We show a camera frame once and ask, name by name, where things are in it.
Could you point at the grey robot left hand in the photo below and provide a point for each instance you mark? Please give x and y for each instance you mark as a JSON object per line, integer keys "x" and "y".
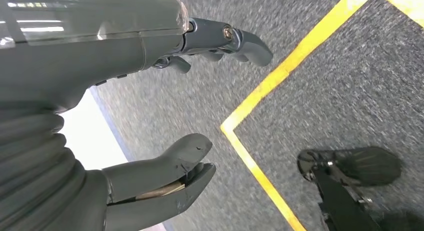
{"x": 82, "y": 57}

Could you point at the yellow floor tape square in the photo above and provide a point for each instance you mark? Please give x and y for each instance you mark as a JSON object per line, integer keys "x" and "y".
{"x": 281, "y": 70}

